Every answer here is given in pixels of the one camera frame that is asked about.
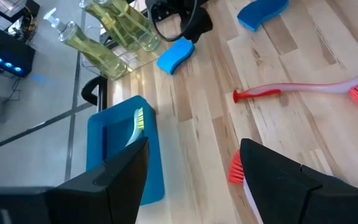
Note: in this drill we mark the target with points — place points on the blue plastic bin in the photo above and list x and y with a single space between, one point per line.
97 140

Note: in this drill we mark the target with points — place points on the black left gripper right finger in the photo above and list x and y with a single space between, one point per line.
306 199

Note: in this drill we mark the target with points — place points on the black chair backrest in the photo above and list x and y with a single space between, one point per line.
86 90

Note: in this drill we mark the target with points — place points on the clear plastic bin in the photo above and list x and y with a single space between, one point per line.
132 62

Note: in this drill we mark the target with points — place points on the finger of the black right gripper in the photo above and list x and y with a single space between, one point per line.
199 26

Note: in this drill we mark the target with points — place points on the blue wavy sponge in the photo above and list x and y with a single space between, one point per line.
259 14
175 56

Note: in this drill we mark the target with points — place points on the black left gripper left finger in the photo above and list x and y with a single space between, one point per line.
73 202

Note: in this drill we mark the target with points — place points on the red and white dish brush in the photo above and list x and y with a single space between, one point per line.
235 168
306 88

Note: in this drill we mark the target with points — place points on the black computer tower with lights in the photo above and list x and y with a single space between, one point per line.
13 49

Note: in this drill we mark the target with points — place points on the green dish brush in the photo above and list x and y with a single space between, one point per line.
139 119

